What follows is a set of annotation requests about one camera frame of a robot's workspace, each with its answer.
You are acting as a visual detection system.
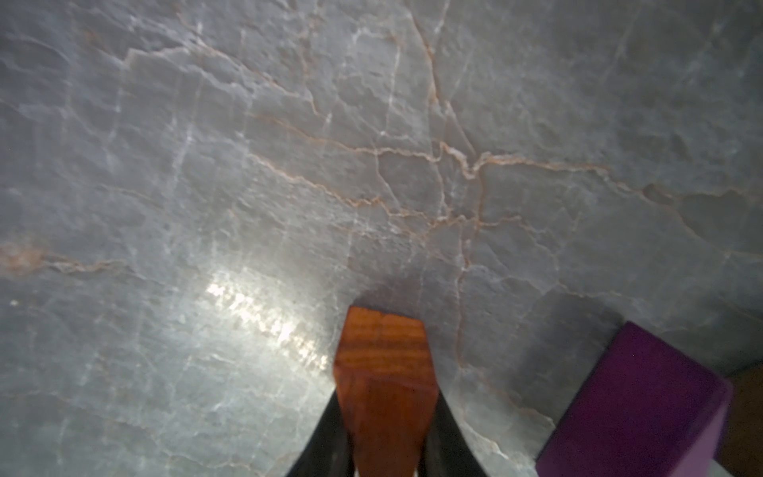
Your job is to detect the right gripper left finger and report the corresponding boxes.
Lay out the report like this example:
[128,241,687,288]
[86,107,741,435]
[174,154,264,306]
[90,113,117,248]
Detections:
[285,392,356,477]

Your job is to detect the purple triangle block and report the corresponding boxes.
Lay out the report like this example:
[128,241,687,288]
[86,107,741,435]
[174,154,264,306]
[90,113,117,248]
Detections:
[536,322,733,477]

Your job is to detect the red rectangular block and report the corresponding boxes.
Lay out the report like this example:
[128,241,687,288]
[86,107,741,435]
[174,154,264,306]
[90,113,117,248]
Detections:
[717,363,763,477]

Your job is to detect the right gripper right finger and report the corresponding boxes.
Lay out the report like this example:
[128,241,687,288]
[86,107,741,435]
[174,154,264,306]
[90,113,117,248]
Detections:
[417,393,487,477]

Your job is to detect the reddish brown triangle block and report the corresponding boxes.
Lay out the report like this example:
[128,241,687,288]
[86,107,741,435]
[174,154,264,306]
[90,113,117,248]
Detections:
[333,306,439,477]

